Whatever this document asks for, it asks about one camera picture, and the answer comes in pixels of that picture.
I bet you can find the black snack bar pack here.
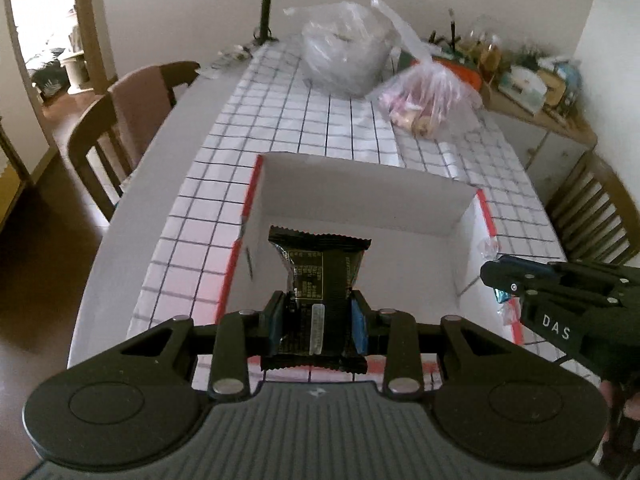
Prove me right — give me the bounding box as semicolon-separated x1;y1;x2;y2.
260;226;371;374

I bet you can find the small dark candy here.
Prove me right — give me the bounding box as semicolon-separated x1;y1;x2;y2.
477;236;523;328

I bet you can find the red cardboard box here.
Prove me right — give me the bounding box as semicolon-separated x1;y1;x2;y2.
218;153;521;350

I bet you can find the right wooden chair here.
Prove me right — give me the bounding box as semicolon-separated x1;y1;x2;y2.
546;152;639;264

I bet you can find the wooden chair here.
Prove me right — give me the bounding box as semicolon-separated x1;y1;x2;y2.
546;152;639;264
67;61;201;220

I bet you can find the white sideboard cabinet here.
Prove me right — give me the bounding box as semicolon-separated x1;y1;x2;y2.
480;84;598;205

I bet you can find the tissue box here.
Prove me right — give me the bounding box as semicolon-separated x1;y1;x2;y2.
498;65;548;115

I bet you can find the yellow retro radio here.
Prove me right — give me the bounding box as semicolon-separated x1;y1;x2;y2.
537;68;566;108

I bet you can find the pink snack plastic bag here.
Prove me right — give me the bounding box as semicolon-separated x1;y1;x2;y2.
369;60;483;139

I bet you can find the orange lunch bag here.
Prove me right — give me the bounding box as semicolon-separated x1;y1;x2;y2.
433;56;483;92

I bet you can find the amber glass bottle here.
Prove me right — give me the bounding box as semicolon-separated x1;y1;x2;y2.
478;35;502;82

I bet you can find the left wooden chair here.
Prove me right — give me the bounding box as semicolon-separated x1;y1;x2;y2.
67;61;201;220

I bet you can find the clear plastic bag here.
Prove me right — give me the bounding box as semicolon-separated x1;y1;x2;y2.
284;0;433;98

